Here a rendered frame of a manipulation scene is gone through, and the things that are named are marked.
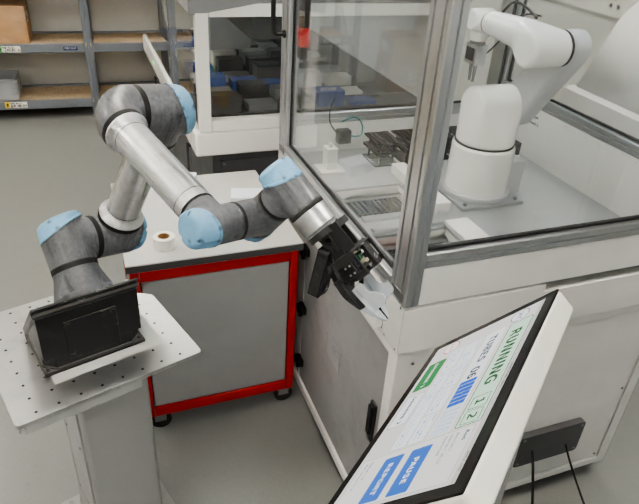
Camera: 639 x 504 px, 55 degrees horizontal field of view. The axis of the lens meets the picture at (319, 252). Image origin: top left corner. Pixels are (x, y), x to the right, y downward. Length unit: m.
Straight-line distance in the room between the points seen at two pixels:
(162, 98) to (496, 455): 0.99
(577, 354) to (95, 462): 1.42
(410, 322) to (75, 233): 0.86
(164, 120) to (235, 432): 1.38
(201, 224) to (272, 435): 1.44
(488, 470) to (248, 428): 1.69
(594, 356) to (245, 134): 1.56
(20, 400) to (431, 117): 1.10
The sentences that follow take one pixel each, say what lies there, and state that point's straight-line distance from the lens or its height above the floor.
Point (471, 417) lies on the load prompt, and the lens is 0.94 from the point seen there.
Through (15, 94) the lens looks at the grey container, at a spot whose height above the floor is 0.19.
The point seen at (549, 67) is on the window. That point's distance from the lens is 1.40.
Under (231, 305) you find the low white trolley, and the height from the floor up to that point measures 0.54.
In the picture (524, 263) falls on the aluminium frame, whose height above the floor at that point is 1.02.
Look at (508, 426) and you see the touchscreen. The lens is 0.90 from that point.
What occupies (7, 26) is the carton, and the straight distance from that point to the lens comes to 5.54.
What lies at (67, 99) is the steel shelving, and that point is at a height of 0.15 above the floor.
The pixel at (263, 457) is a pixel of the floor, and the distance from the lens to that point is 2.35.
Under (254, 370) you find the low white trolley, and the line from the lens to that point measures 2.35.
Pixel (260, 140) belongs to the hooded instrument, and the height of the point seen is 0.86.
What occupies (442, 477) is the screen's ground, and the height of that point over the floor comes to 1.16.
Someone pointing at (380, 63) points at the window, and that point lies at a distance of 1.51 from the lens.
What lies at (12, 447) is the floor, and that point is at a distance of 2.56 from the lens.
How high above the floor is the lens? 1.80
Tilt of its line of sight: 31 degrees down
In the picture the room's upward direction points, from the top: 4 degrees clockwise
